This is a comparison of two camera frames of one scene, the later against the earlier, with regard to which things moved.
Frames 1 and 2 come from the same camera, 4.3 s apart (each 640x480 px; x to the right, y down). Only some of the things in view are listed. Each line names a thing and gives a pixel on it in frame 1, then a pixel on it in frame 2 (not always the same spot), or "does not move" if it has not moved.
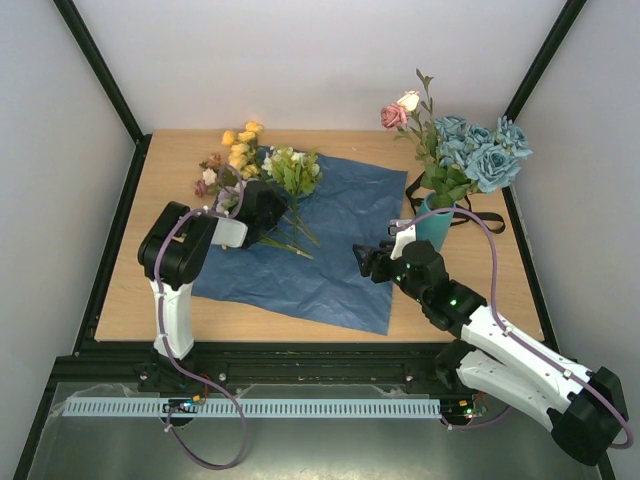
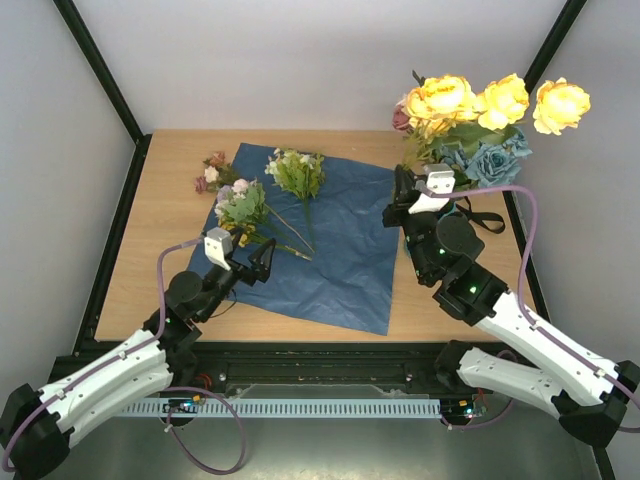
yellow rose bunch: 246,155 to 434,103
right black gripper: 378,263 to 400,209
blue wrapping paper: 307,268 does not move
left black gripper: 280,204 to 263,272
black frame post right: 556,37 does not move
